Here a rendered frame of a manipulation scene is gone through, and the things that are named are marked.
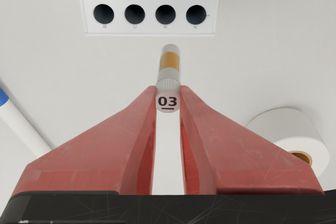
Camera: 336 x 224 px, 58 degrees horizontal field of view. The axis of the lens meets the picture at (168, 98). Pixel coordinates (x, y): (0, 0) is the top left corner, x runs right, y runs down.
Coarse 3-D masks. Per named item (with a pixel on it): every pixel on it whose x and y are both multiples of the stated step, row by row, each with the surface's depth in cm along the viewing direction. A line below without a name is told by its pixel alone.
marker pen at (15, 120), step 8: (0, 88) 25; (0, 96) 25; (0, 104) 25; (8, 104) 26; (0, 112) 26; (8, 112) 26; (16, 112) 26; (8, 120) 26; (16, 120) 26; (24, 120) 27; (16, 128) 27; (24, 128) 27; (32, 128) 28; (24, 136) 27; (32, 136) 28; (40, 136) 29; (32, 144) 28; (40, 144) 28; (32, 152) 29; (40, 152) 29
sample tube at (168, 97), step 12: (168, 48) 15; (168, 60) 14; (168, 72) 13; (180, 72) 14; (156, 84) 13; (168, 84) 12; (180, 84) 13; (156, 96) 12; (168, 96) 12; (156, 108) 13; (168, 108) 13
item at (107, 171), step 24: (144, 96) 11; (120, 120) 8; (144, 120) 8; (72, 144) 7; (96, 144) 7; (120, 144) 7; (144, 144) 9; (24, 168) 6; (48, 168) 6; (72, 168) 6; (96, 168) 6; (120, 168) 6; (144, 168) 11; (24, 192) 5; (48, 192) 5; (72, 192) 5; (96, 192) 5; (120, 192) 5; (144, 192) 10; (0, 216) 5; (24, 216) 5; (48, 216) 5; (72, 216) 5; (96, 216) 5; (120, 216) 5; (144, 216) 5; (168, 216) 5; (192, 216) 5; (216, 216) 5; (240, 216) 5; (264, 216) 5; (288, 216) 5; (312, 216) 5
